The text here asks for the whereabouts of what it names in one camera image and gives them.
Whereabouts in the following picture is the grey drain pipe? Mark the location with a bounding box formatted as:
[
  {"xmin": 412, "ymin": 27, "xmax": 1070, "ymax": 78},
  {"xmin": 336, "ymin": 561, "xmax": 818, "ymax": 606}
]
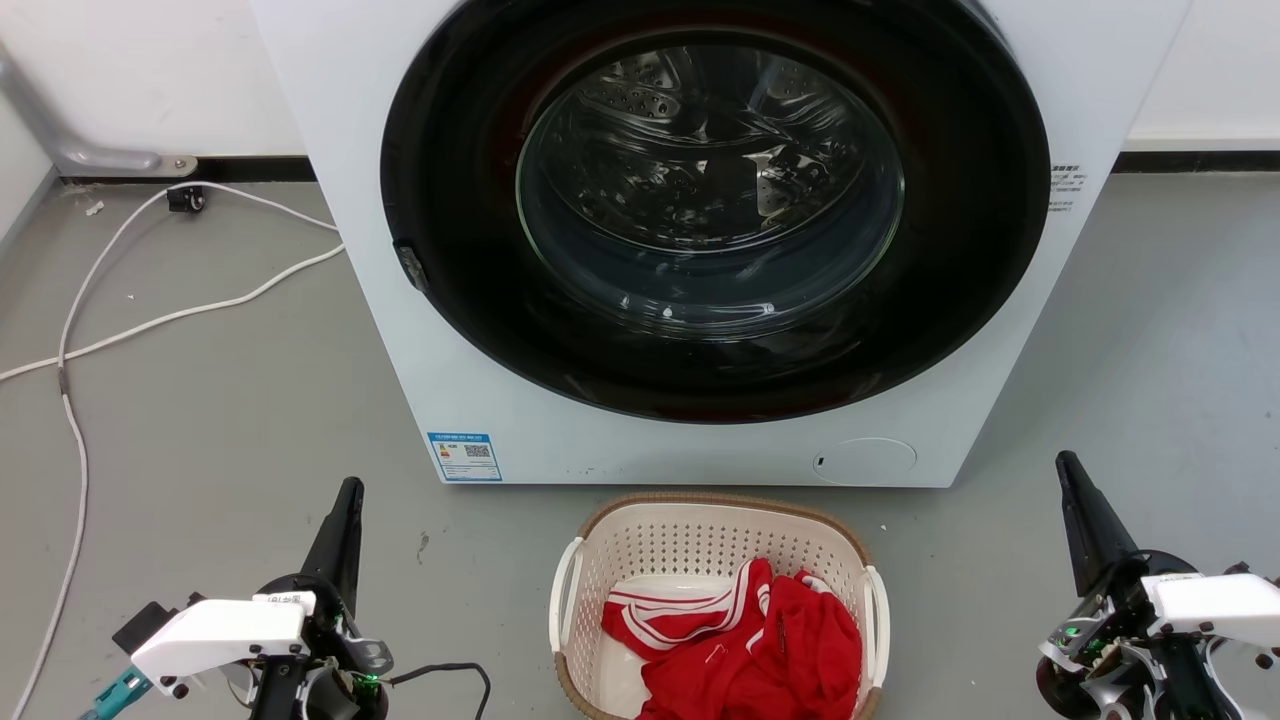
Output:
[{"xmin": 0, "ymin": 45, "xmax": 199, "ymax": 179}]

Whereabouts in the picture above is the blue energy label sticker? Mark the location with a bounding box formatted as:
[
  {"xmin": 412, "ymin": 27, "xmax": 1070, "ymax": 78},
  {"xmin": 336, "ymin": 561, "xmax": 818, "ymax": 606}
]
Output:
[{"xmin": 427, "ymin": 431, "xmax": 503, "ymax": 483}]

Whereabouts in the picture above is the round black washing machine door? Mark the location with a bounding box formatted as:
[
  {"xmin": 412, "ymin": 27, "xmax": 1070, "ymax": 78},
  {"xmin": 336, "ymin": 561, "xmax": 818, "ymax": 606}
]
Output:
[{"xmin": 380, "ymin": 0, "xmax": 1051, "ymax": 424}]

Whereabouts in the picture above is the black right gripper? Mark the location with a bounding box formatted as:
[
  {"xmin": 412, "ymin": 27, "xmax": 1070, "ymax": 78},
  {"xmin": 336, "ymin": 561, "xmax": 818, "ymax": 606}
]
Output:
[{"xmin": 1035, "ymin": 450, "xmax": 1203, "ymax": 720}]

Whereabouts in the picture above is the round white filter cover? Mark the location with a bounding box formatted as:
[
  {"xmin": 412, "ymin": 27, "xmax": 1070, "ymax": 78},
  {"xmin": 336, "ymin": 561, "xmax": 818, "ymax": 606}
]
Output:
[{"xmin": 812, "ymin": 437, "xmax": 918, "ymax": 487}]

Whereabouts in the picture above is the steel washing machine drum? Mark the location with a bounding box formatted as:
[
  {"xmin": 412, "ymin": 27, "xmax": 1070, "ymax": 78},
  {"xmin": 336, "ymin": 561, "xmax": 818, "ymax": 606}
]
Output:
[{"xmin": 516, "ymin": 42, "xmax": 906, "ymax": 336}]

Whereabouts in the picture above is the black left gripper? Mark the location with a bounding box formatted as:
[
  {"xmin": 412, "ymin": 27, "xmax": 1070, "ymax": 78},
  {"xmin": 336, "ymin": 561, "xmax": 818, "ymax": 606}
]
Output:
[{"xmin": 255, "ymin": 477, "xmax": 395, "ymax": 720}]

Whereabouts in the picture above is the small text warning sticker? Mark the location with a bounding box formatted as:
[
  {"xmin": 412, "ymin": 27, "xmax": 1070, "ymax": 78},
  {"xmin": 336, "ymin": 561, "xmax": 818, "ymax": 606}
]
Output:
[{"xmin": 1048, "ymin": 164, "xmax": 1088, "ymax": 214}]

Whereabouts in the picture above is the thin white hose cable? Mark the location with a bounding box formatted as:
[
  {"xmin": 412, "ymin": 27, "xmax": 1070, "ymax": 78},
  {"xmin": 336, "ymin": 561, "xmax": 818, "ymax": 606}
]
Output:
[{"xmin": 8, "ymin": 181, "xmax": 341, "ymax": 720}]

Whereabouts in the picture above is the white front-load washing machine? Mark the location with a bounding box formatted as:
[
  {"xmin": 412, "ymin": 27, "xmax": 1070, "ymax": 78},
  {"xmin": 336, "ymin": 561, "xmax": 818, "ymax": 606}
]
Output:
[{"xmin": 250, "ymin": 0, "xmax": 1196, "ymax": 489}]

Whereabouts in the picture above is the teal cable connector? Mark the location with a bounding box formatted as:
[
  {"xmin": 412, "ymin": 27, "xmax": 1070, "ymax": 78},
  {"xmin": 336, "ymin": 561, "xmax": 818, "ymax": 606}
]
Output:
[{"xmin": 78, "ymin": 667, "xmax": 154, "ymax": 720}]

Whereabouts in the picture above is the cream plastic laundry basket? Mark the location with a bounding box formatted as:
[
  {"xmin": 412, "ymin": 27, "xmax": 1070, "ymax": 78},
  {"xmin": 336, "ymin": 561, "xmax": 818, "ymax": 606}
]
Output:
[{"xmin": 548, "ymin": 492, "xmax": 891, "ymax": 720}]

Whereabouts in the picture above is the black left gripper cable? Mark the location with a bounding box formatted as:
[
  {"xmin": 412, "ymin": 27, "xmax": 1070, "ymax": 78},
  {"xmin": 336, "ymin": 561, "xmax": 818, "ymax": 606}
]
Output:
[{"xmin": 385, "ymin": 662, "xmax": 493, "ymax": 720}]

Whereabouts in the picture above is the red garment with white stripes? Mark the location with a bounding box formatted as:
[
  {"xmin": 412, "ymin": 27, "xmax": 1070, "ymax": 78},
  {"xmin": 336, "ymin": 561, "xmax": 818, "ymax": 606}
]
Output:
[{"xmin": 600, "ymin": 557, "xmax": 863, "ymax": 720}]

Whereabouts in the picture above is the thick white power cable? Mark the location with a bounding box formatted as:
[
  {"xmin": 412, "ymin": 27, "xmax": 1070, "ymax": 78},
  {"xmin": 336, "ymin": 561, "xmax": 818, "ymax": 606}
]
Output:
[{"xmin": 0, "ymin": 243, "xmax": 346, "ymax": 384}]

